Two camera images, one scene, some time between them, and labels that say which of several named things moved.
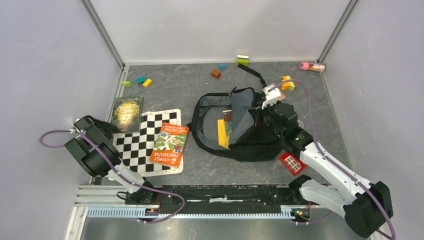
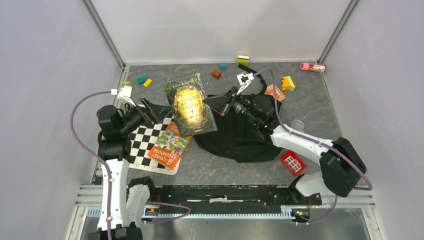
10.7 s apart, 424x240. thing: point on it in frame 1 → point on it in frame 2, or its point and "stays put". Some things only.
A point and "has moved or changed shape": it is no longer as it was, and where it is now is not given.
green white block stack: [243, 59] stays put
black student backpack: [252, 139] has moved or changed shape
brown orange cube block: [216, 74] stays put
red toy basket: [294, 165] stays put
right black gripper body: [266, 117] → [237, 105]
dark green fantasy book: [127, 113] has moved or changed shape
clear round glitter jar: [300, 124] stays put
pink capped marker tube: [315, 67] stays put
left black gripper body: [108, 128] → [136, 117]
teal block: [141, 79] stays put
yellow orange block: [147, 83] stays put
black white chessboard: [135, 150] stays put
